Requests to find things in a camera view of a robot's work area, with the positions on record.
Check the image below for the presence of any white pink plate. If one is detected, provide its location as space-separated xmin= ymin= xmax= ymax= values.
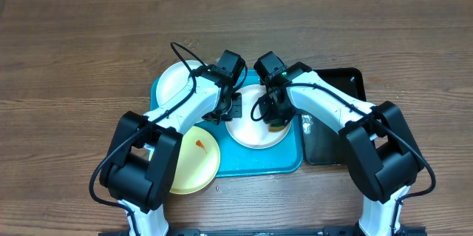
xmin=225 ymin=84 xmax=290 ymax=149

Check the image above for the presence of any yellow plate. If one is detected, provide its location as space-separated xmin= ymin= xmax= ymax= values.
xmin=170 ymin=126 xmax=221 ymax=195

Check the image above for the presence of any white plate blue rim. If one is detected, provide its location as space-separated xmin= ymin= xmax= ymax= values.
xmin=155 ymin=60 xmax=211 ymax=124

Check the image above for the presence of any green yellow sponge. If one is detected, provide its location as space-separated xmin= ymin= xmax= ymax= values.
xmin=268 ymin=124 xmax=290 ymax=132

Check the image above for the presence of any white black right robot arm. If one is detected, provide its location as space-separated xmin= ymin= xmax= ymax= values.
xmin=252 ymin=61 xmax=430 ymax=235

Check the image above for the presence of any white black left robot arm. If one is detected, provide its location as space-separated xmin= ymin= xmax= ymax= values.
xmin=89 ymin=65 xmax=245 ymax=235

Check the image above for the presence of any teal plastic tray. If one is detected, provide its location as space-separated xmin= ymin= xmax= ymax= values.
xmin=149 ymin=67 xmax=304 ymax=178

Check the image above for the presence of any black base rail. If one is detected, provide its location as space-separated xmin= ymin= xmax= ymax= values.
xmin=98 ymin=225 xmax=428 ymax=236

